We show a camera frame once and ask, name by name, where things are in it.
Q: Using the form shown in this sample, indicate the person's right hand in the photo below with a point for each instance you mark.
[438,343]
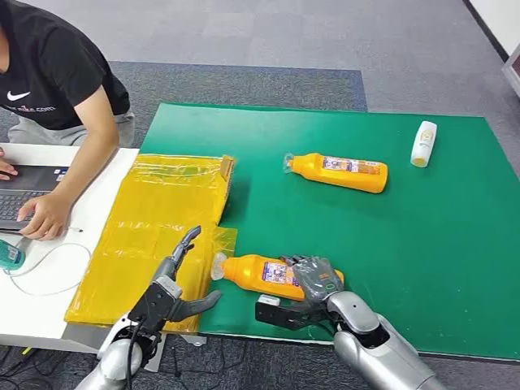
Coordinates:
[6,168]

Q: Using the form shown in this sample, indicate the person's left hand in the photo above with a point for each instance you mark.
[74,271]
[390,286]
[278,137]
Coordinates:
[44,215]

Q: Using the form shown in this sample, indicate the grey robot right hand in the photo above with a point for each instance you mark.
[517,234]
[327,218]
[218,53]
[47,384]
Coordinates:
[315,277]

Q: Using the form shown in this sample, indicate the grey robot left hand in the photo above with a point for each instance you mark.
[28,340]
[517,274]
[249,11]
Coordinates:
[166,266]

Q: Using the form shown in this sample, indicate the orange bottle with clear cap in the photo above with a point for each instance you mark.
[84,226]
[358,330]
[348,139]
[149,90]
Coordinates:
[345,177]
[247,272]

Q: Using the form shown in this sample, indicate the person's left forearm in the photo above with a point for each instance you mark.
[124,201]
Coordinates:
[85,167]

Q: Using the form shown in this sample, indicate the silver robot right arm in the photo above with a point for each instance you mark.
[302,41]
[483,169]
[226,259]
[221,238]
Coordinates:
[365,352]

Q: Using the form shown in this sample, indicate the small white bottle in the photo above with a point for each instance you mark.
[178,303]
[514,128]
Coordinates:
[423,142]

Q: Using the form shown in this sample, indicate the dark laptop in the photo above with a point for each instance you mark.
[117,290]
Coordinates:
[28,180]

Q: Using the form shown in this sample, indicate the yellow film-wrapped cardboard sheet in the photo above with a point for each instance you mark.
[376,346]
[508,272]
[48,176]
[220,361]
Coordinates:
[154,215]

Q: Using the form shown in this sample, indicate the teal computer mouse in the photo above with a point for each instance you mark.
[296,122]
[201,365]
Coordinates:
[10,255]

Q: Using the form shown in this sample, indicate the green table mat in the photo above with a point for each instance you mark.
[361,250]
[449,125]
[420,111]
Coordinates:
[365,258]

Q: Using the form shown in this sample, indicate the white desk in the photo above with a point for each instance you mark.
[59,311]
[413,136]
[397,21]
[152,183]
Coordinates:
[101,183]

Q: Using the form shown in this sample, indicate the person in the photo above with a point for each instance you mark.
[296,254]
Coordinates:
[48,54]

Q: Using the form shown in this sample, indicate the white furniture corner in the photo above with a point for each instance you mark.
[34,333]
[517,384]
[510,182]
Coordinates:
[512,70]

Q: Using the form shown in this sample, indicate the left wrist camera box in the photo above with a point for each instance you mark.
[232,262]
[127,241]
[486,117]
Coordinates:
[152,307]

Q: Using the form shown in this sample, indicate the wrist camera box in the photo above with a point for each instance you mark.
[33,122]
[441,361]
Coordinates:
[152,307]
[284,315]

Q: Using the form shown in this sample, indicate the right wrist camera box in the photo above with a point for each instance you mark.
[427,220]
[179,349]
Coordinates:
[284,315]

